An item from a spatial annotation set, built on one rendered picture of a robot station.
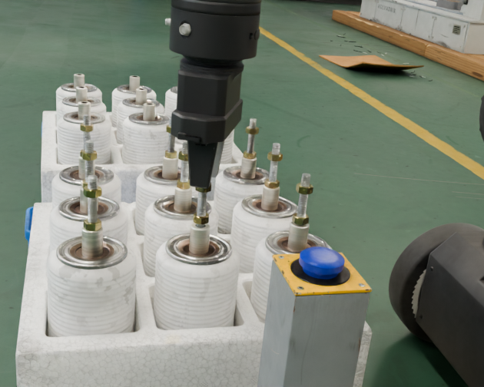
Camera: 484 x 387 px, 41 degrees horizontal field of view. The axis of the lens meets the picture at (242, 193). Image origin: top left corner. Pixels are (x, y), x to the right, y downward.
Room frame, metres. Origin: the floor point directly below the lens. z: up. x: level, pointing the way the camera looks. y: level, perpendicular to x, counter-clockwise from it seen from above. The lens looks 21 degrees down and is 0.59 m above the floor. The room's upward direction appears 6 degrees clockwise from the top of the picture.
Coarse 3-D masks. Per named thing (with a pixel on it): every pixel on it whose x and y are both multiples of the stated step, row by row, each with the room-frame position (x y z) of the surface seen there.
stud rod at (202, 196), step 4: (200, 192) 0.66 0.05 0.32; (200, 196) 0.66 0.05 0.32; (204, 196) 0.66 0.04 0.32; (200, 200) 0.66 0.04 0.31; (204, 200) 0.66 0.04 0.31; (200, 204) 0.66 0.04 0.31; (204, 204) 0.66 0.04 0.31; (200, 208) 0.66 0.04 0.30; (204, 208) 0.66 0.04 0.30; (200, 212) 0.66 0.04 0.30; (204, 212) 0.66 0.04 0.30; (200, 216) 0.66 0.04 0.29; (196, 224) 0.66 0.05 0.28; (200, 224) 0.66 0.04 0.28; (204, 224) 0.66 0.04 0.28
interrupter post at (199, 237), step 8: (192, 224) 0.66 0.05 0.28; (208, 224) 0.67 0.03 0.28; (192, 232) 0.66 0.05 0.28; (200, 232) 0.65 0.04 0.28; (208, 232) 0.66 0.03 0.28; (192, 240) 0.66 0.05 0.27; (200, 240) 0.65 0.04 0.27; (208, 240) 0.66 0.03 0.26; (192, 248) 0.65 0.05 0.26; (200, 248) 0.65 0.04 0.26
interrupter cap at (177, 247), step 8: (168, 240) 0.67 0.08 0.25; (176, 240) 0.68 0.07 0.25; (184, 240) 0.68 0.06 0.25; (216, 240) 0.68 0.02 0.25; (224, 240) 0.68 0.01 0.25; (168, 248) 0.65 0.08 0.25; (176, 248) 0.65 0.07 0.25; (184, 248) 0.66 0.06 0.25; (208, 248) 0.67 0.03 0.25; (216, 248) 0.67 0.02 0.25; (224, 248) 0.67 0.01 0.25; (176, 256) 0.63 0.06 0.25; (184, 256) 0.64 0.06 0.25; (192, 256) 0.64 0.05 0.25; (200, 256) 0.64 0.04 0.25; (208, 256) 0.64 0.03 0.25; (216, 256) 0.64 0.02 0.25; (224, 256) 0.64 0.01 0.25; (192, 264) 0.63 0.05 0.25; (200, 264) 0.63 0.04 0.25; (208, 264) 0.63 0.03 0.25
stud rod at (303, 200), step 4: (304, 176) 0.69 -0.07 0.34; (308, 176) 0.69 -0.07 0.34; (304, 180) 0.69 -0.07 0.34; (308, 180) 0.69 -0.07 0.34; (304, 184) 0.69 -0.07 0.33; (308, 184) 0.69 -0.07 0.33; (300, 196) 0.69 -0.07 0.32; (304, 196) 0.69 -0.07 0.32; (300, 200) 0.69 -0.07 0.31; (304, 200) 0.69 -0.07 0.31; (300, 204) 0.69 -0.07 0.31; (304, 204) 0.69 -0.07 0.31; (300, 208) 0.69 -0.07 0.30; (304, 208) 0.69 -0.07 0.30; (300, 212) 0.69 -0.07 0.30; (304, 212) 0.69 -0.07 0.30; (300, 216) 0.69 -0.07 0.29; (304, 216) 0.69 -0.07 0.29
